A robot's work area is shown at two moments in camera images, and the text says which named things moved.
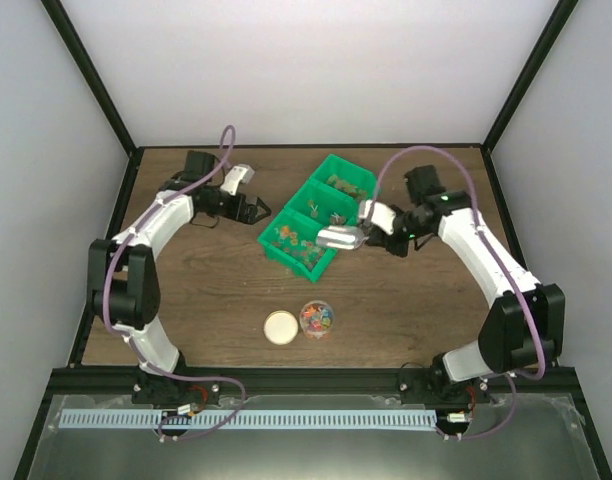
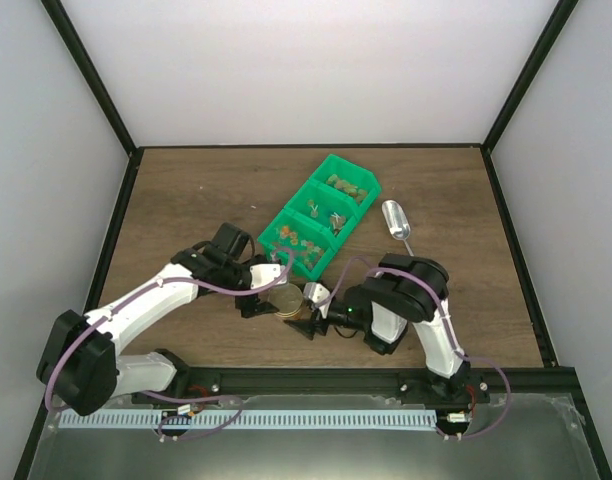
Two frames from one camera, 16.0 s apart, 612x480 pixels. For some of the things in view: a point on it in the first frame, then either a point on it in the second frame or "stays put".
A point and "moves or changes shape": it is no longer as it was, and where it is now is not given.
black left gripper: x=240 y=203 -> x=243 y=303
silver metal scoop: x=341 y=236 moves or changes shape
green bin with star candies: x=292 y=237 stays put
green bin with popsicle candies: x=346 y=179 stays put
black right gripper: x=400 y=249 -> x=307 y=329
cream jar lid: x=280 y=327 -> x=287 y=298
